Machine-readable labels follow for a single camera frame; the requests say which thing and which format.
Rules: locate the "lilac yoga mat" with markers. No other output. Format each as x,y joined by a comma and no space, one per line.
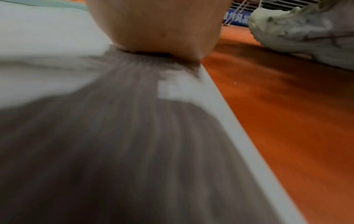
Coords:
83,131

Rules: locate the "distant blue wall banner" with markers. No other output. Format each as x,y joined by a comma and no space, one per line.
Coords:
235,18

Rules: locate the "person's left hand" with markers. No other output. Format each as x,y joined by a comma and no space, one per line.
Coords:
160,21

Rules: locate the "silver tripod stand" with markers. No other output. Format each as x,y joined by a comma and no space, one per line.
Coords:
243,5

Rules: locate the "person's white shoe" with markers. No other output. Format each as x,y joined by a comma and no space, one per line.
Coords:
304,30

